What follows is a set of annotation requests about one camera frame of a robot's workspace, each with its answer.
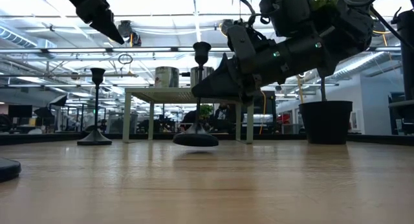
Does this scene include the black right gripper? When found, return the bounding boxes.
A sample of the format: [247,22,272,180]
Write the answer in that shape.
[190,23,329,106]

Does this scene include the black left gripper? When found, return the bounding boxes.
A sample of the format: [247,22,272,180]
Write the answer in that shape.
[60,0,126,45]

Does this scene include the metallic candle jar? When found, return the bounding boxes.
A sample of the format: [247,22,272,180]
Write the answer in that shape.
[154,65,180,89]
[190,65,215,89]

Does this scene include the black candlestick holder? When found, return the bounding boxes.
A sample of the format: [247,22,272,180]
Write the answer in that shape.
[76,67,113,146]
[172,41,220,148]
[0,157,22,183]

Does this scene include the small background potted plant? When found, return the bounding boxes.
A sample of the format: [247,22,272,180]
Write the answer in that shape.
[199,104,214,120]

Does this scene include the person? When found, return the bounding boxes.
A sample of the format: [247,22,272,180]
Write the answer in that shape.
[212,102,231,133]

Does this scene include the white perforated metal shelf riser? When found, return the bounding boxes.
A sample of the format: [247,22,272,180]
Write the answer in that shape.
[122,87,255,144]

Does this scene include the black studio light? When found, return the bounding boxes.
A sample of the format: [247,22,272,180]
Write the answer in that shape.
[47,94,68,109]

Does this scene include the small green leafy tree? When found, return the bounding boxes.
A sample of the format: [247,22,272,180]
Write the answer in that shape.
[309,0,340,102]

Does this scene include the black plastic plant pot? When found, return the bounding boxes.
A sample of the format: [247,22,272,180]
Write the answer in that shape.
[298,100,354,145]

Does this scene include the black monitor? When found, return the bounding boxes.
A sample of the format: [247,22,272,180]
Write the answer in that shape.
[8,104,33,118]

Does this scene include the grey overhead camera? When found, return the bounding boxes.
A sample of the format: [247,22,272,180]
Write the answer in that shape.
[116,19,142,47]

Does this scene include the yellow hanging cable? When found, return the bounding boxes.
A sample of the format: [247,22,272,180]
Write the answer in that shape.
[257,90,267,135]

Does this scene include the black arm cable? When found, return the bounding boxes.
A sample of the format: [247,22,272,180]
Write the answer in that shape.
[342,0,414,50]
[231,0,271,26]

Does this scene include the black frame rail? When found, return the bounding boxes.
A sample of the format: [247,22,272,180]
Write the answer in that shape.
[0,130,414,146]

